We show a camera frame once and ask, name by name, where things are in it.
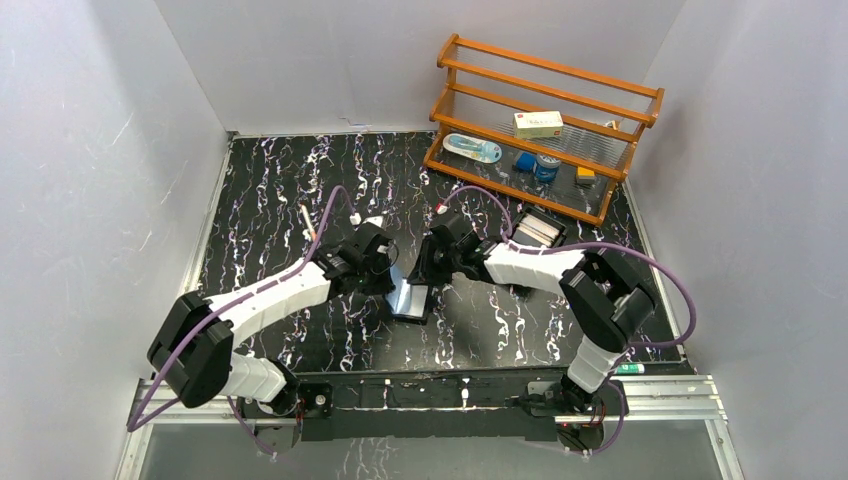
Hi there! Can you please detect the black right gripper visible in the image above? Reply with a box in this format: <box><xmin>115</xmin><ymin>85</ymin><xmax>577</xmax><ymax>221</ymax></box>
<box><xmin>407</xmin><ymin>234</ymin><xmax>461</xmax><ymax>286</ymax></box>

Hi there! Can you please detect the black leather card holder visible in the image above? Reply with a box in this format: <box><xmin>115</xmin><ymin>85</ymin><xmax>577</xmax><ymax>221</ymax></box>
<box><xmin>385</xmin><ymin>266</ymin><xmax>434</xmax><ymax>325</ymax></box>

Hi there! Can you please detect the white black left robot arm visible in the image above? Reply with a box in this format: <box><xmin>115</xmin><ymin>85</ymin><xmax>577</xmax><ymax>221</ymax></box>
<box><xmin>147</xmin><ymin>217</ymin><xmax>395</xmax><ymax>416</ymax></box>

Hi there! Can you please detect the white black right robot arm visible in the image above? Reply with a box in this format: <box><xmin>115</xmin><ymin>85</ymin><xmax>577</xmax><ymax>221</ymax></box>
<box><xmin>407</xmin><ymin>214</ymin><xmax>656</xmax><ymax>414</ymax></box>

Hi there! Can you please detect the black tray with cards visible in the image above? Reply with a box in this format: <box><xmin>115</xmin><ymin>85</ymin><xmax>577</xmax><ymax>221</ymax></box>
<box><xmin>510</xmin><ymin>206</ymin><xmax>567</xmax><ymax>248</ymax></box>

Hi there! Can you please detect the small pen on table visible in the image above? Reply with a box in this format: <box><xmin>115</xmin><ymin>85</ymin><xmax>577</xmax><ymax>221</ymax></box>
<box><xmin>300</xmin><ymin>204</ymin><xmax>317</xmax><ymax>241</ymax></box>

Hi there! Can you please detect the white blue packaged item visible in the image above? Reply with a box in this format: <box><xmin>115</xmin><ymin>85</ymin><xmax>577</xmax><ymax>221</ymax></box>
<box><xmin>442</xmin><ymin>133</ymin><xmax>503</xmax><ymax>164</ymax></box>

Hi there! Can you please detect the small blue cube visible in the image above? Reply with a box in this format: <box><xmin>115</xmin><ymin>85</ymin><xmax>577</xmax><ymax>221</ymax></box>
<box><xmin>514</xmin><ymin>152</ymin><xmax>536</xmax><ymax>173</ymax></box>

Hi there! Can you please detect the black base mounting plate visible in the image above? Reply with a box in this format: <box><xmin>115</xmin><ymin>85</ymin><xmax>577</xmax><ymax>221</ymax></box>
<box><xmin>236</xmin><ymin>366</ymin><xmax>630</xmax><ymax>449</ymax></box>

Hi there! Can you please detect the blue round container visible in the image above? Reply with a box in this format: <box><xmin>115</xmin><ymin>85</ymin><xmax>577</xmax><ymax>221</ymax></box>
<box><xmin>533</xmin><ymin>154</ymin><xmax>562</xmax><ymax>183</ymax></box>

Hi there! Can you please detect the white cardboard box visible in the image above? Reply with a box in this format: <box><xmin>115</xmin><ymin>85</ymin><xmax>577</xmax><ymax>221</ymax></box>
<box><xmin>513</xmin><ymin>111</ymin><xmax>564</xmax><ymax>139</ymax></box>

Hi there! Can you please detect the orange wooden shelf rack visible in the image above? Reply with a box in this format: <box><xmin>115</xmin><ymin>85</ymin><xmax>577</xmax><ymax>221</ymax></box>
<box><xmin>423</xmin><ymin>33</ymin><xmax>665</xmax><ymax>225</ymax></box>

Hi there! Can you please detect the green white marker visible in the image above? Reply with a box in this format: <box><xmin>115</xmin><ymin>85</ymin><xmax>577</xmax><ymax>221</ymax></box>
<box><xmin>614</xmin><ymin>363</ymin><xmax>647</xmax><ymax>375</ymax></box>

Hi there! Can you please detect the aluminium frame rail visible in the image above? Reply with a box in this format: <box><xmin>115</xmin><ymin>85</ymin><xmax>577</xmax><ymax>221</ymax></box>
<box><xmin>131</xmin><ymin>373</ymin><xmax>727</xmax><ymax>424</ymax></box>

